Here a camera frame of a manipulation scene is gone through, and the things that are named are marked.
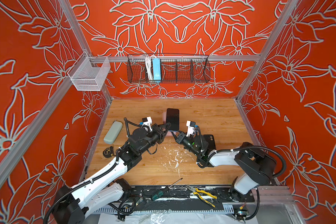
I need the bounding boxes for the small yellow black tape measure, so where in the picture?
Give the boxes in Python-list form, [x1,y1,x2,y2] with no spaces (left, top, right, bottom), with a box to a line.
[103,146,115,158]

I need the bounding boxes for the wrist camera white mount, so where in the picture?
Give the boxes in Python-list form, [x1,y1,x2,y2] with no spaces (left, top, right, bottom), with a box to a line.
[141,117,152,132]
[186,120,196,137]

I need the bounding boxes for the pink phone case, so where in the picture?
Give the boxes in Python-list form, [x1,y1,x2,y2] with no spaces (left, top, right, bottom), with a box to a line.
[162,111,177,137]

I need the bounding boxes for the black phone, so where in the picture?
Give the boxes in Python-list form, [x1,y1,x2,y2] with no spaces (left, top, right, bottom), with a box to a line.
[166,108,180,132]

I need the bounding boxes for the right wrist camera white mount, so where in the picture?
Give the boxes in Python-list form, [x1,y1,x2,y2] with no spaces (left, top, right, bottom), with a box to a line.
[186,120,196,137]

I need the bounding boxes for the black wire wall basket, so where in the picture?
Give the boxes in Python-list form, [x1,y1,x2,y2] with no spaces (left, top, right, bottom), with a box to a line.
[127,54,211,84]

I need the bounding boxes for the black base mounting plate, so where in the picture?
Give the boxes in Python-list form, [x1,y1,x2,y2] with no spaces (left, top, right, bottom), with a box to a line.
[130,185,255,203]

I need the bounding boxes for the white cable in basket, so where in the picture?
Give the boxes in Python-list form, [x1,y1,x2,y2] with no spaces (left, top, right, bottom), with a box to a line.
[145,55,154,82]

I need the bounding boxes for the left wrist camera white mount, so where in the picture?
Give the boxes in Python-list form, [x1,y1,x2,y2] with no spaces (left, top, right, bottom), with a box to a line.
[141,117,152,132]

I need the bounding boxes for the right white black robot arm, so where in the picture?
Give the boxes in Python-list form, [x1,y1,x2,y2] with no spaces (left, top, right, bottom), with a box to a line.
[172,127,287,197]

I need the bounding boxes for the green handled screwdriver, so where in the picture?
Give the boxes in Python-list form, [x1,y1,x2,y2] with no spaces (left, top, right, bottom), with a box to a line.
[151,178,183,201]

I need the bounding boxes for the circuit board with wires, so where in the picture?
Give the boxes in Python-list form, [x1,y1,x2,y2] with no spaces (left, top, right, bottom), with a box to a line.
[234,204,248,222]

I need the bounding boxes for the light blue box in basket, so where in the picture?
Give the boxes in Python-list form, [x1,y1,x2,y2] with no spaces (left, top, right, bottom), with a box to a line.
[152,58,161,83]

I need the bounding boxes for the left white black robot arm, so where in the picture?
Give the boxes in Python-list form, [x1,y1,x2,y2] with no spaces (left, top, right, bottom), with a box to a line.
[43,123,171,224]

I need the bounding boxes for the grey-green glasses case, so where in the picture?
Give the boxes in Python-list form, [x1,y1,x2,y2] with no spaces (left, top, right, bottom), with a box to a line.
[104,121,123,145]

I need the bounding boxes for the white mesh wall basket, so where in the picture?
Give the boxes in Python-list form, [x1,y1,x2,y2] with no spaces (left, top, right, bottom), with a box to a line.
[68,52,111,91]

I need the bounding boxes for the yellow handled pliers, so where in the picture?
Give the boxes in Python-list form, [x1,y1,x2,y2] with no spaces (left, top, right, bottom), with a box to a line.
[185,184,217,208]

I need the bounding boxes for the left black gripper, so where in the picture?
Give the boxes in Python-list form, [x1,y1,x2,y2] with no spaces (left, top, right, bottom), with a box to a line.
[137,122,170,156]

